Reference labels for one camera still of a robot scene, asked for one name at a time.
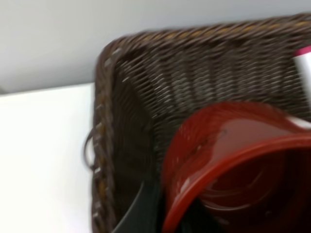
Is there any dark brown wicker basket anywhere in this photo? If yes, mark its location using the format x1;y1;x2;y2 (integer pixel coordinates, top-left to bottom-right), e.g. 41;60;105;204
86;12;311;233

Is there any white pink marker pen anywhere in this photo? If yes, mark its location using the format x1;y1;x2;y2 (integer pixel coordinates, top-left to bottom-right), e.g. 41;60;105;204
294;45;311;116

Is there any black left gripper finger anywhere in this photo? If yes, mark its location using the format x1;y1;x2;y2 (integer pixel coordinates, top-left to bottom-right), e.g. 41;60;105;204
113;180;160;233

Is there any red plastic cup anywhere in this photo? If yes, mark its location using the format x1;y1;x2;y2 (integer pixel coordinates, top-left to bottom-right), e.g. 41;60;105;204
161;102;311;233

